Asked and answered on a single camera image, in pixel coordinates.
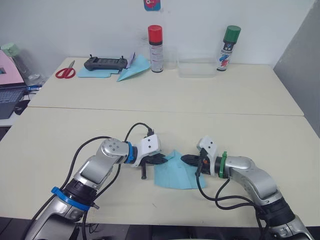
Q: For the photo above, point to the grey partition panel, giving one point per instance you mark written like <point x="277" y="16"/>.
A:
<point x="305" y="75"/>

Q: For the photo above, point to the open grey laptop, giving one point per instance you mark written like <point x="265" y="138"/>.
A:
<point x="10" y="100"/>

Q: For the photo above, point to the black remote controller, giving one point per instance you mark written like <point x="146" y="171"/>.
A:
<point x="105" y="63"/>

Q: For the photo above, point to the black computer mouse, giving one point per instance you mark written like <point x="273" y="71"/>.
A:
<point x="21" y="106"/>

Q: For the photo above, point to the finished blue paper airplane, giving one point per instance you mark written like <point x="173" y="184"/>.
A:
<point x="135" y="70"/>

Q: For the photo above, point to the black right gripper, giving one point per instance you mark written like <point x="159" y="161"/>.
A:
<point x="205" y="168"/>

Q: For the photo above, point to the clear bottle with green cap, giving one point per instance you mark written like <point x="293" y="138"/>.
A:
<point x="22" y="65"/>

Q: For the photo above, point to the blue paper sheet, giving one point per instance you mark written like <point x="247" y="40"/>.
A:
<point x="92" y="73"/>
<point x="172" y="177"/>

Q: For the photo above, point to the clear plastic cup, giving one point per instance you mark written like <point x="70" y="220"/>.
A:
<point x="171" y="61"/>

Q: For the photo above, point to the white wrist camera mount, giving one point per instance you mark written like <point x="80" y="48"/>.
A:
<point x="150" y="145"/>
<point x="210" y="145"/>

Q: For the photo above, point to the flat blue paper sheet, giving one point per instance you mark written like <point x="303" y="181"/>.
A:
<point x="92" y="73"/>

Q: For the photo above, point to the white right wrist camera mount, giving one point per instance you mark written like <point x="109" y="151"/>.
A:
<point x="210" y="145"/>

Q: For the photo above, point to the green capped spray can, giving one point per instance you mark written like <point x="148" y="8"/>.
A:
<point x="226" y="55"/>

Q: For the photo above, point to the dark rounded shape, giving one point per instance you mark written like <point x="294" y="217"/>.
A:
<point x="12" y="230"/>

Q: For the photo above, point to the purple paper piece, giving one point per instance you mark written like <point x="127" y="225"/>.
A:
<point x="131" y="60"/>

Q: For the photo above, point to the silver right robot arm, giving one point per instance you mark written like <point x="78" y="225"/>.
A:
<point x="255" y="175"/>

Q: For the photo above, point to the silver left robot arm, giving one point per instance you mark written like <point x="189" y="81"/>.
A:
<point x="92" y="170"/>

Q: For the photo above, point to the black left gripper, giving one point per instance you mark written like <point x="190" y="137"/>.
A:
<point x="144" y="172"/>

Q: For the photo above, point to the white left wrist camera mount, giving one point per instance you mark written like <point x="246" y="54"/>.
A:
<point x="150" y="145"/>

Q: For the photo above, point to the clear plastic container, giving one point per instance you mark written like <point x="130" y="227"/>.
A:
<point x="197" y="67"/>

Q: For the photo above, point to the blue and red wall sticker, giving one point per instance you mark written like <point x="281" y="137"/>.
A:
<point x="151" y="5"/>

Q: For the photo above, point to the red capped spray can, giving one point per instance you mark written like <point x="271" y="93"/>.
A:
<point x="156" y="55"/>

